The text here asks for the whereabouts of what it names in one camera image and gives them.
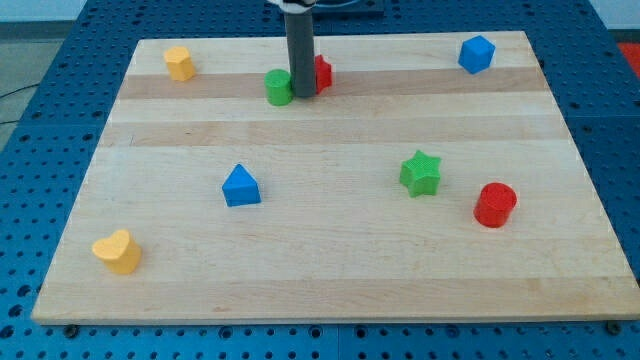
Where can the green star block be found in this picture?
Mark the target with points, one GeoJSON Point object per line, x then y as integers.
{"type": "Point", "coordinates": [421, 174]}

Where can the red star block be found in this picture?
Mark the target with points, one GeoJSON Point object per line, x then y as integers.
{"type": "Point", "coordinates": [324, 74]}

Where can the yellow hexagon block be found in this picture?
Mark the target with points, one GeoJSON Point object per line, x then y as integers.
{"type": "Point", "coordinates": [179, 63]}

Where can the blue triangle block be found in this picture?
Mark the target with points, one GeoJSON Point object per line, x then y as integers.
{"type": "Point", "coordinates": [240, 188]}

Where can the green cylinder block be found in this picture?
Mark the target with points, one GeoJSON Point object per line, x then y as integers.
{"type": "Point", "coordinates": [278, 88]}

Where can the light wooden board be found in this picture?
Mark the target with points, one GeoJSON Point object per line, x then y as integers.
{"type": "Point", "coordinates": [336, 237]}

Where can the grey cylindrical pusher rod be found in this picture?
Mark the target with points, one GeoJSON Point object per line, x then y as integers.
{"type": "Point", "coordinates": [301, 52]}

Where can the red cylinder block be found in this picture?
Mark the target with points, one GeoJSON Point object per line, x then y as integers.
{"type": "Point", "coordinates": [495, 205]}

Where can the blue cube block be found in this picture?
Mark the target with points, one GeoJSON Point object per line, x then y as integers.
{"type": "Point", "coordinates": [476, 54]}

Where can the yellow heart block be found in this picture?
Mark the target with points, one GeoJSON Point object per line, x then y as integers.
{"type": "Point", "coordinates": [119, 252]}

